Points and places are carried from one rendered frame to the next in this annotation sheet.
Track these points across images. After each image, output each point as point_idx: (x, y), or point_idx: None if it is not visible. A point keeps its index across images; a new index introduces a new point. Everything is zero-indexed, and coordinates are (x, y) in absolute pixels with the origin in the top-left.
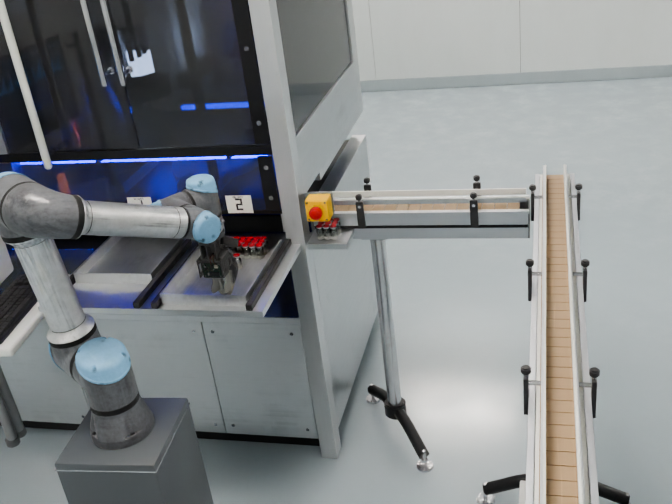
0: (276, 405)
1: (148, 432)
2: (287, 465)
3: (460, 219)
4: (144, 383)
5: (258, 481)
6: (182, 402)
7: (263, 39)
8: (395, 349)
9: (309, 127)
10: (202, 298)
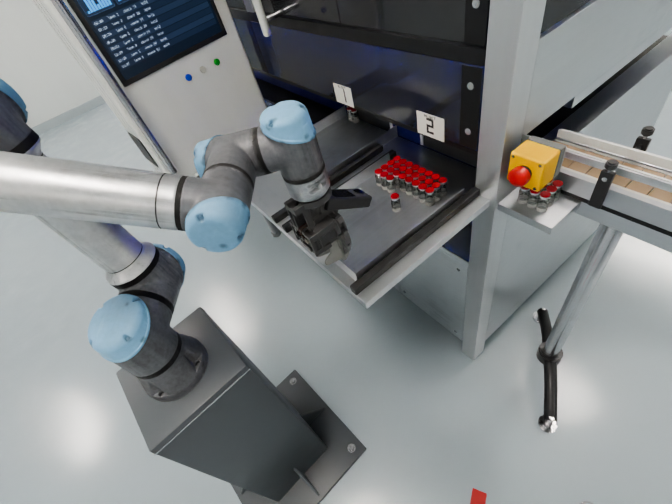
0: (435, 302)
1: (181, 395)
2: (432, 341)
3: None
4: None
5: (404, 342)
6: (237, 370)
7: None
8: (573, 323)
9: (586, 19)
10: None
